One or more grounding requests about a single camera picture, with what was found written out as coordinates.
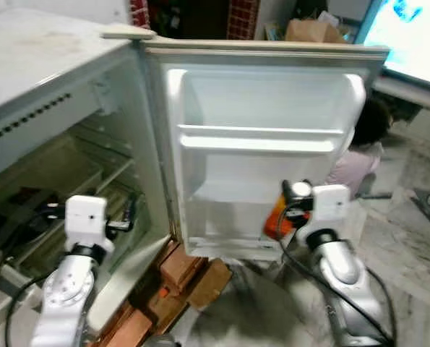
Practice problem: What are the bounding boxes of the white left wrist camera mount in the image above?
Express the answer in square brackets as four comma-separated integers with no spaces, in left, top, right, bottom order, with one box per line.
[64,194,108,251]

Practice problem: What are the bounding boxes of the white door shelf rail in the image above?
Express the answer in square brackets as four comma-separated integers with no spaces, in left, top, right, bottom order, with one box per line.
[176,124,350,153]

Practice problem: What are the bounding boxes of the person in pink shirt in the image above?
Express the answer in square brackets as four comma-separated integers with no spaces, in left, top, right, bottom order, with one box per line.
[326,97,393,200]

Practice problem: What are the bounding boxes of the brown paper bag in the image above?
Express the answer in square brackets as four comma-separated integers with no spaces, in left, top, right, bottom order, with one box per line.
[285,17,347,44]

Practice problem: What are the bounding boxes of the orange bottle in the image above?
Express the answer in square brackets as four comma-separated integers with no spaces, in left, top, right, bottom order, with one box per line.
[263,181,314,241]

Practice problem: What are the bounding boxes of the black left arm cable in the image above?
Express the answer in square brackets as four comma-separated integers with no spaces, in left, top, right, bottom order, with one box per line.
[0,202,68,347]

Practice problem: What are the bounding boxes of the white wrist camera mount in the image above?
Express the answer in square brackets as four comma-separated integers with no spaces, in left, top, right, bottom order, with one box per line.
[310,184,352,236]
[64,194,108,251]

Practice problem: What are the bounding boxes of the clear fridge shelf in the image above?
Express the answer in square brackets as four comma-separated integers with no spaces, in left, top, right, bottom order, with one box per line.
[0,134,137,270]

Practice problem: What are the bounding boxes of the narrow red tiled door jamb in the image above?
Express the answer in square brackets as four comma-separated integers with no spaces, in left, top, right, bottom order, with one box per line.
[129,0,151,30]

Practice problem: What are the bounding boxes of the silver mini fridge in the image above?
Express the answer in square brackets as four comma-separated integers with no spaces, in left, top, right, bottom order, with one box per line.
[0,7,391,342]

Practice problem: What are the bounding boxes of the black container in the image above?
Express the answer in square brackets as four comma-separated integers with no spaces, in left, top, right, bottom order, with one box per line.
[0,187,60,245]

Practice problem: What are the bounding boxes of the wide red tiled door jamb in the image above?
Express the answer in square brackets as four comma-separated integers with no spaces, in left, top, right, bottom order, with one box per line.
[227,0,259,41]

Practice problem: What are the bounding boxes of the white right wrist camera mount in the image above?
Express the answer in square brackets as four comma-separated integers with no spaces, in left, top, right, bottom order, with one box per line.
[310,184,352,236]

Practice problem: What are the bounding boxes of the flat screen television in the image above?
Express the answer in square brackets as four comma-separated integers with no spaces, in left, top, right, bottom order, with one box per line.
[358,0,430,89]

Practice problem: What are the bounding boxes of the brown cardboard piece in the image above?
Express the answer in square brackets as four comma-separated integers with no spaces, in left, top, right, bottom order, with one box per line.
[188,258,232,309]

